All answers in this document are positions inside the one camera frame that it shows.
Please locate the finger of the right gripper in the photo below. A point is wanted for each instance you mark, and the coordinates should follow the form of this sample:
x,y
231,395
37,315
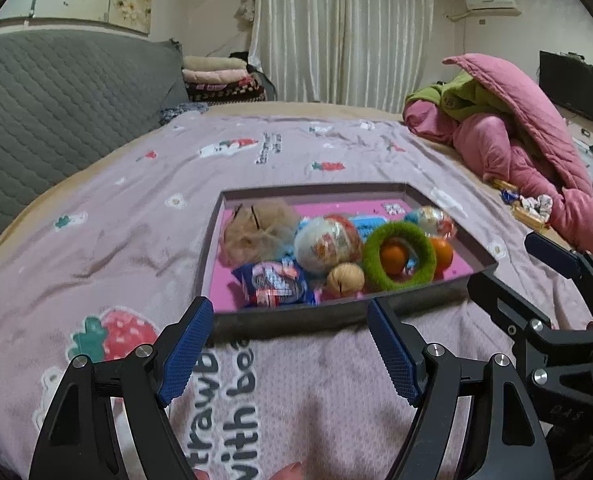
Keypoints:
x,y
573,265
510,312

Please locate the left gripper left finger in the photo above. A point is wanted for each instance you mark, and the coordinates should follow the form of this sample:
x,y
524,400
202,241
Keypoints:
x,y
78,439

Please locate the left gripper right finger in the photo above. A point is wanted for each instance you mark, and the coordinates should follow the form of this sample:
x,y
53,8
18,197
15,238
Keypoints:
x,y
503,439

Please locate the orange tangerine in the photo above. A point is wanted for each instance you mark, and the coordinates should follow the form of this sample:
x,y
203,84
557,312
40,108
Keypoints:
x,y
444,252
394,258

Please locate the red toy egg blue top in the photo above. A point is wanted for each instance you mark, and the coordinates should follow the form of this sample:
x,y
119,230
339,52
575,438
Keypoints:
x,y
433,221

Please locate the brown walnut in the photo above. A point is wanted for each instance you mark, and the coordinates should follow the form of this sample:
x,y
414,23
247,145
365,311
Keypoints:
x,y
345,279

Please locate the red white toy egg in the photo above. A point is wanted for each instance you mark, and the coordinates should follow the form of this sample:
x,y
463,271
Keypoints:
x,y
326,241

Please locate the blue cookie packet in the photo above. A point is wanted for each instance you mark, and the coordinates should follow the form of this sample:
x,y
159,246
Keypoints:
x,y
274,284

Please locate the person's left hand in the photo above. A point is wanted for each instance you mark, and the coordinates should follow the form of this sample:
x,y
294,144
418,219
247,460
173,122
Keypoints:
x,y
293,471

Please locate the white patterned scrunchie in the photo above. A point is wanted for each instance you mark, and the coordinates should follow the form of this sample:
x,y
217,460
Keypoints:
x,y
539,207

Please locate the blue candy wrapper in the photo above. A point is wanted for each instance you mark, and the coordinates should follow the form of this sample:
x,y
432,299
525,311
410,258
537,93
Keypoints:
x,y
509,197

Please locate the pink quilted duvet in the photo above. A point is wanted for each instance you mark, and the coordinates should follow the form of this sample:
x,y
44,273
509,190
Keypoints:
x,y
529,148

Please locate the black television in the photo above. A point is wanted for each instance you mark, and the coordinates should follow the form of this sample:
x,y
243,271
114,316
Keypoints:
x,y
567,80

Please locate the pink strawberry print blanket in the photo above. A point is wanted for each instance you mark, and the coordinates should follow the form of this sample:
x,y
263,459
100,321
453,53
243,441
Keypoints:
x,y
115,262

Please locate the green garment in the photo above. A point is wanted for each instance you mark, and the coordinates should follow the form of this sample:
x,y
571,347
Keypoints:
x,y
460,98

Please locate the grey cardboard box tray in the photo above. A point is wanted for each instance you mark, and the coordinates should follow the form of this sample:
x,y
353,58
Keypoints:
x,y
332,314

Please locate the pink and blue book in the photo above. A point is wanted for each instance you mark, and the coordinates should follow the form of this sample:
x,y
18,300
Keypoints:
x,y
379,217

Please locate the white air conditioner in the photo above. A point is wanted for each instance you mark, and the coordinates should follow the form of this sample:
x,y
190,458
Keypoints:
x,y
509,7

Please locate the white striped curtain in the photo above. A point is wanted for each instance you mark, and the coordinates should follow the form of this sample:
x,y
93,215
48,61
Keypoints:
x,y
366,53

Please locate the grey quilted headboard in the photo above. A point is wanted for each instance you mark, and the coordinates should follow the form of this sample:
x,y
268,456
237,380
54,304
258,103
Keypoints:
x,y
70,97

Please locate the stack of folded blankets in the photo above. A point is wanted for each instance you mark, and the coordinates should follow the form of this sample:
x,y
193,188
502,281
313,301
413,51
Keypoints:
x,y
217,81

